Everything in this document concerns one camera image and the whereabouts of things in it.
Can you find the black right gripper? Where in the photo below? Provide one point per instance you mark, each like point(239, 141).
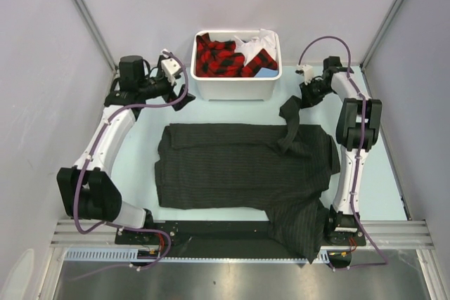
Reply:
point(307, 99)

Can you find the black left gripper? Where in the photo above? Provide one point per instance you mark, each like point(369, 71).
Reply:
point(171, 96)

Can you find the dark pinstriped long sleeve shirt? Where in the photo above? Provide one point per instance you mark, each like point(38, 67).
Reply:
point(279, 169)

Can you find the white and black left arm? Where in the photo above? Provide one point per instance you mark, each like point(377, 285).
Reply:
point(88, 192)

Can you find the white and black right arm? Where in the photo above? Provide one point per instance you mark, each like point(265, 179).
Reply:
point(357, 131)

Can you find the white plastic bin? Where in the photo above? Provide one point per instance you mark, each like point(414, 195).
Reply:
point(235, 88)

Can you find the light blue shirt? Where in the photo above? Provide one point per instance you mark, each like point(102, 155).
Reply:
point(266, 73)

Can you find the red black plaid shirt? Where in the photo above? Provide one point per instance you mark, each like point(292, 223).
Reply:
point(218, 59)

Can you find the white shirt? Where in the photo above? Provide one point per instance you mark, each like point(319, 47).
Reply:
point(265, 40)

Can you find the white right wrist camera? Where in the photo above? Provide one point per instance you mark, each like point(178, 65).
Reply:
point(307, 71)

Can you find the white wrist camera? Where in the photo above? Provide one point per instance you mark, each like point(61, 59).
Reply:
point(307, 71)
point(170, 66)

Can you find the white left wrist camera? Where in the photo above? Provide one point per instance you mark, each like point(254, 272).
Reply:
point(170, 66)

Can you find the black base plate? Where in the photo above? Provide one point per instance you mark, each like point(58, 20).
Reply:
point(183, 230)

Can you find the white slotted cable duct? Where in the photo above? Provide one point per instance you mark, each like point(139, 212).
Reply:
point(143, 256)

